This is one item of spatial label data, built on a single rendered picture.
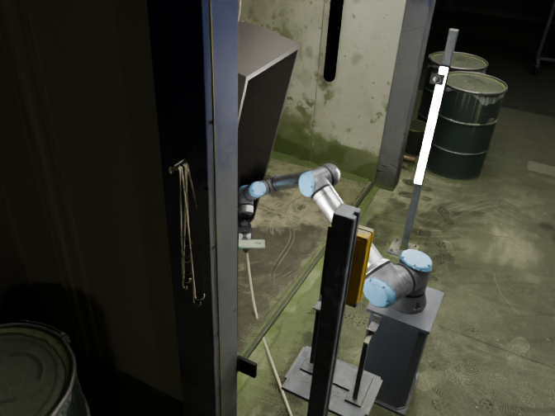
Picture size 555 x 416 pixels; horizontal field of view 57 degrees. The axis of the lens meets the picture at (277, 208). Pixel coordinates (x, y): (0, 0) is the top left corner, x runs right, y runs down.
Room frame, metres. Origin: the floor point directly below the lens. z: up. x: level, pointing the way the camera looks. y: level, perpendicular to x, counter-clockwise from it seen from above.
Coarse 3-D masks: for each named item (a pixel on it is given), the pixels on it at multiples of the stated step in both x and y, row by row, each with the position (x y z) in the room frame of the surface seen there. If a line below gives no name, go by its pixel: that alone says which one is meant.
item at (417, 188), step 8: (448, 32) 3.08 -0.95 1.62; (456, 32) 3.06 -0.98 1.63; (448, 40) 3.08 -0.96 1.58; (456, 40) 3.10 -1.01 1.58; (448, 48) 3.07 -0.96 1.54; (448, 56) 3.07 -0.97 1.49; (448, 64) 3.06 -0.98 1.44; (416, 184) 3.08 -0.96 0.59; (416, 192) 3.07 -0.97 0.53; (416, 200) 3.07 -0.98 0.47; (416, 208) 3.09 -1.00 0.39; (408, 216) 3.08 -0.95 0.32; (408, 224) 3.07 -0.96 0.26; (408, 232) 3.07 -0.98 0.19; (408, 240) 3.07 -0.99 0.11; (400, 248) 3.08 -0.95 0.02
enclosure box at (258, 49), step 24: (240, 24) 2.71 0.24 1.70; (240, 48) 2.39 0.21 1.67; (264, 48) 2.46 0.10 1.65; (288, 48) 2.54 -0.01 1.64; (240, 72) 2.13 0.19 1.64; (264, 72) 2.73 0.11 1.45; (288, 72) 2.67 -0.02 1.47; (240, 96) 2.11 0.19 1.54; (264, 96) 2.72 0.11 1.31; (240, 120) 2.78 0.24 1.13; (264, 120) 2.72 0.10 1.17; (240, 144) 2.78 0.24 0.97; (264, 144) 2.72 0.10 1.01; (240, 168) 2.78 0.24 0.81; (264, 168) 2.72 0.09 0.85
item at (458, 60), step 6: (438, 54) 5.30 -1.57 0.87; (456, 54) 5.35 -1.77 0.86; (462, 54) 5.34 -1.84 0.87; (438, 60) 5.12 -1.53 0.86; (456, 60) 5.14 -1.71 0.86; (462, 60) 5.16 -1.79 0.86; (468, 60) 5.17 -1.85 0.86; (474, 60) 5.18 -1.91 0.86; (480, 60) 5.17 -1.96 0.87; (456, 66) 4.96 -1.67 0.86; (462, 66) 4.97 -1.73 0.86; (468, 66) 4.98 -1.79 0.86; (474, 66) 4.99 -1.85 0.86; (480, 66) 4.99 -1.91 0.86
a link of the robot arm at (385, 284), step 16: (304, 176) 2.12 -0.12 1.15; (320, 176) 2.13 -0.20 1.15; (304, 192) 2.10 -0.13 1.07; (320, 192) 2.06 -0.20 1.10; (320, 208) 2.03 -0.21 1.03; (336, 208) 1.99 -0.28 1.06; (368, 272) 1.75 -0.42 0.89; (384, 272) 1.73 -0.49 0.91; (400, 272) 1.75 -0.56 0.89; (368, 288) 1.71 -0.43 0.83; (384, 288) 1.66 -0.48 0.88; (400, 288) 1.69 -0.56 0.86; (384, 304) 1.65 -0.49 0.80
